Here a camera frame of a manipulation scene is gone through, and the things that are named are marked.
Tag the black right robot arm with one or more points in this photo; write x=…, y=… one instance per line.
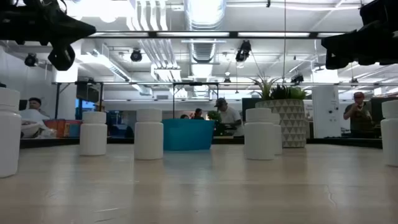
x=379, y=9

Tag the black aluminium rig frame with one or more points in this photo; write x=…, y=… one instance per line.
x=118, y=141

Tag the black ceiling spotlight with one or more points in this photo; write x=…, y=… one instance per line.
x=136, y=55
x=243, y=53
x=31, y=59
x=297, y=78

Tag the white plastic bag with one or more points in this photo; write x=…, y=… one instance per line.
x=31, y=115

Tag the dark cabinet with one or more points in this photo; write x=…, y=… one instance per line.
x=377, y=115

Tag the silver ventilation duct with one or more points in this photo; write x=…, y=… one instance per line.
x=203, y=51

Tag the spiky pale green plant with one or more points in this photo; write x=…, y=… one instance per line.
x=265, y=90

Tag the orange and blue box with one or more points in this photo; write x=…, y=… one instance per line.
x=59, y=128

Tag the white triangle-patterned planter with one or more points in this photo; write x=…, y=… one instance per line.
x=292, y=124

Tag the teal plastic basket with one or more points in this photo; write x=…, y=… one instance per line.
x=186, y=133

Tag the black overhead light bar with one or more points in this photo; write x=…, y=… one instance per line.
x=152, y=34

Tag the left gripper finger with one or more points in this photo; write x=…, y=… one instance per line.
x=76, y=26
x=76, y=35

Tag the small green background plant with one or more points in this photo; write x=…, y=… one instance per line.
x=214, y=115

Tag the black hanging monitor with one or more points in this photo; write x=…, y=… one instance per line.
x=88, y=92

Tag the person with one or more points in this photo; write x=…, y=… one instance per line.
x=184, y=116
x=359, y=119
x=198, y=113
x=231, y=118
x=35, y=103

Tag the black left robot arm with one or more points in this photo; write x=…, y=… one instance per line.
x=12, y=21

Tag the white square pillar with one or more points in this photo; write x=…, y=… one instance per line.
x=326, y=112

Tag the dark green succulent plant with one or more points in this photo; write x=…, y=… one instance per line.
x=289, y=93

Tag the clear plastic bag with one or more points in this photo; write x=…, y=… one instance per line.
x=48, y=133

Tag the grey distant frame rail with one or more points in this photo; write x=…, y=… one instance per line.
x=124, y=83

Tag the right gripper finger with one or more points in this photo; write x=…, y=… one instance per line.
x=342, y=38
x=342, y=46

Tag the white bowl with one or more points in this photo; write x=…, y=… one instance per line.
x=29, y=128

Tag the white pill bottle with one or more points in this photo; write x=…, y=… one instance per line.
x=148, y=137
x=258, y=137
x=390, y=137
x=93, y=137
x=278, y=137
x=7, y=140

